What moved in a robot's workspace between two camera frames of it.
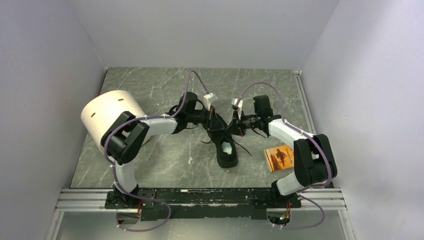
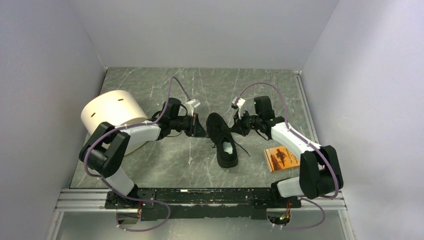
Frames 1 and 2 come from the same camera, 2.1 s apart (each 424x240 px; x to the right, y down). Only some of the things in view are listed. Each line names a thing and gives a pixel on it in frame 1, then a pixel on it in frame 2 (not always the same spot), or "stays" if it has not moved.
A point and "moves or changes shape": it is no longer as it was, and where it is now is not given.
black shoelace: [235, 142] moves or changes shape
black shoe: [225, 146] stays
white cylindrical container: [100, 109] stays
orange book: [279, 158] stays
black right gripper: [239, 125] stays
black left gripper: [212, 122] -> [195, 128]
